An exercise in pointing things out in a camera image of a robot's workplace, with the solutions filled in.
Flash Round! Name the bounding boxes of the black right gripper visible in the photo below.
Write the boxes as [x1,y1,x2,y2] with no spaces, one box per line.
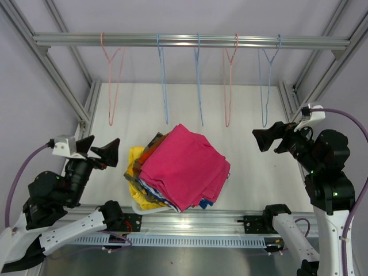
[252,118,321,173]

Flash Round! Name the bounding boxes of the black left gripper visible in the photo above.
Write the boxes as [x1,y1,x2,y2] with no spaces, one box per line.
[66,135,120,205]

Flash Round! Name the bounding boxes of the orange camouflage trousers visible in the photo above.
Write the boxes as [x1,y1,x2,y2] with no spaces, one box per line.
[133,133,168,175]

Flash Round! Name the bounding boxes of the light blue hanger magenta trousers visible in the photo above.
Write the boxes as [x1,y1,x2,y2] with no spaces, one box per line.
[257,34,282,128]

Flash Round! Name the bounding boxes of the pink wire hanger blue trousers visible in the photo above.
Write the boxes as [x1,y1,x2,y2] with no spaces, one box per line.
[222,33,239,128]

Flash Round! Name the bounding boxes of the blue white patterned trousers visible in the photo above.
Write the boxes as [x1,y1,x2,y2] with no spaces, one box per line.
[138,178,214,213]

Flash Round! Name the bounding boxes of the light blue hanger orange trousers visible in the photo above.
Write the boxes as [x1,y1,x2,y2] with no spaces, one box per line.
[194,33,204,126]

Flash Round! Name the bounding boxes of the light blue hanger camo trousers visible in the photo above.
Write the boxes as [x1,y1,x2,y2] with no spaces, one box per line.
[156,34,169,125]

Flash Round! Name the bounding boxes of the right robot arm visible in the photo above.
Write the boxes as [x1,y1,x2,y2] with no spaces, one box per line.
[252,122,355,275]

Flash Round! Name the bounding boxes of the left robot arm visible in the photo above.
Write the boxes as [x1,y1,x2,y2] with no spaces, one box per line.
[1,135,125,273]

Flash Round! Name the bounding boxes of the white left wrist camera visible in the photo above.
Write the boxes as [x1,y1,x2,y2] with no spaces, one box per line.
[48,135,86,159]

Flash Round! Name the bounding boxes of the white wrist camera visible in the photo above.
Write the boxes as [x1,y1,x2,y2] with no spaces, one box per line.
[294,103,325,132]
[48,135,86,159]

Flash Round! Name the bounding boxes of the left aluminium frame posts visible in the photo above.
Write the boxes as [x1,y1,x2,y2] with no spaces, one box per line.
[1,1,101,139]

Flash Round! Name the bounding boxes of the aluminium frame posts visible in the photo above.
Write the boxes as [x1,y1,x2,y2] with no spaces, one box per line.
[278,1,367,121]
[1,1,101,139]

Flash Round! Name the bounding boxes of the right aluminium frame posts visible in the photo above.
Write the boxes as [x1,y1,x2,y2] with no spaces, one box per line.
[278,1,367,121]

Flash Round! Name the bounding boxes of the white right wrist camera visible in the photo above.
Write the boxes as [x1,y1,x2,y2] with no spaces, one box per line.
[294,103,325,132]

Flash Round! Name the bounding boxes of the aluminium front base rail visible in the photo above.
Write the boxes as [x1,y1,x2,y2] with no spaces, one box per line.
[51,205,319,237]

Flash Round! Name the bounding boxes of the white slotted cable duct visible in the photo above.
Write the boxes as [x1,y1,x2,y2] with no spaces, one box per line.
[71,233,266,249]

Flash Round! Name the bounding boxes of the aluminium hanging rail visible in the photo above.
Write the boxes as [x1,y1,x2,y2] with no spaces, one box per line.
[33,33,350,51]

